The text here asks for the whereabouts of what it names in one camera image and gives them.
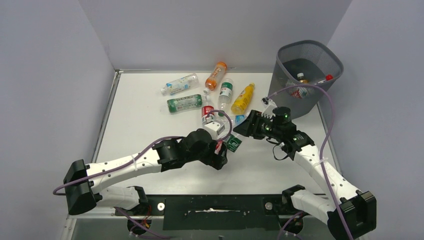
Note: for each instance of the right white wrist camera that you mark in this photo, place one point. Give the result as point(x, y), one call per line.
point(269, 105)

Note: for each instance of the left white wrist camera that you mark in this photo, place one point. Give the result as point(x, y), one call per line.
point(214, 129)

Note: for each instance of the yellow juice bottle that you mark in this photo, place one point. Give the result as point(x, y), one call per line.
point(243, 100)

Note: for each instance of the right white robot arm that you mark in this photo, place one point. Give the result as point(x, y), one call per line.
point(349, 213)

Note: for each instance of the clear bottle blue white label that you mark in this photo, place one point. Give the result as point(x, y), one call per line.
point(180, 85)

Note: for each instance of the clear bottle green label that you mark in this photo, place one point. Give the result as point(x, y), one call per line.
point(225, 94)

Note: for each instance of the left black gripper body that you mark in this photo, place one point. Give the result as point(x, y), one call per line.
point(207, 156)

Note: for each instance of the dark green label bottle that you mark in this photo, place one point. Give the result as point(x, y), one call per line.
point(234, 141)

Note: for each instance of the red label bottle front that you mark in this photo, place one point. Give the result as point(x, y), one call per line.
point(302, 92)

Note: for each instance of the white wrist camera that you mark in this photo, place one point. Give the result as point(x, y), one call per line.
point(269, 105)
point(214, 129)

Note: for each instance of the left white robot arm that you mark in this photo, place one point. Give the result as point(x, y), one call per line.
point(90, 185)

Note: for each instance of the red label water bottle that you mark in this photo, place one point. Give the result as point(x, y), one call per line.
point(206, 116)

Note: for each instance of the green label tea bottle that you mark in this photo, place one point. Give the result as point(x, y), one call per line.
point(186, 103)

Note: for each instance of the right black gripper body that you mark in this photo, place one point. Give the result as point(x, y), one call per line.
point(271, 131)

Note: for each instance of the red label bottle red cap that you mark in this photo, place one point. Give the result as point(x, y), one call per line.
point(220, 148)

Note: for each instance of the grey mesh waste bin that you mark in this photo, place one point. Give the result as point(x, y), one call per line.
point(301, 65)

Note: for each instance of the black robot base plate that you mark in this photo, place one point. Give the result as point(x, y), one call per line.
point(202, 212)

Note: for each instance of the orange drink bottle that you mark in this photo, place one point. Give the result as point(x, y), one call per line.
point(215, 77)

